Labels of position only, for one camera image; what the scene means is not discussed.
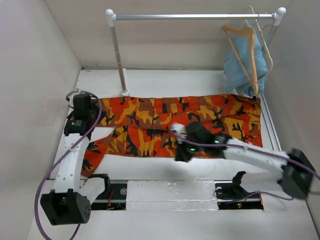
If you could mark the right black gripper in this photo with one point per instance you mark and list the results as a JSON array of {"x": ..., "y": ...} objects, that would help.
[{"x": 181, "y": 154}]

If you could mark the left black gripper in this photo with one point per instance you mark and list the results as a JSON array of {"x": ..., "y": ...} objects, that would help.
[{"x": 95, "y": 106}]

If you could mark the orange camouflage trousers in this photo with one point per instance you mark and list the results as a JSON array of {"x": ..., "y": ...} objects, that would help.
[{"x": 141, "y": 125}]

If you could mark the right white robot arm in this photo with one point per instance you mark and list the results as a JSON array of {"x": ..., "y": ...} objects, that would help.
[{"x": 292, "y": 171}]

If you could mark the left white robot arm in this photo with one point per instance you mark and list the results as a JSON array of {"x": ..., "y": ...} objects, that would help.
[{"x": 69, "y": 201}]

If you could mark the light blue hanging garment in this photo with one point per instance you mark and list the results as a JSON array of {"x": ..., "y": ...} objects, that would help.
[{"x": 237, "y": 67}]

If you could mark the white metal clothes rack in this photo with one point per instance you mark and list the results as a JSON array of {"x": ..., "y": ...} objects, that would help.
[{"x": 247, "y": 32}]

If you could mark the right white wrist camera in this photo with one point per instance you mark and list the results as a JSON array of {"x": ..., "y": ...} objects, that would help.
[{"x": 179, "y": 130}]

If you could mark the aluminium side rail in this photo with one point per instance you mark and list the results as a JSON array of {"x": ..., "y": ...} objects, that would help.
[{"x": 269, "y": 135}]

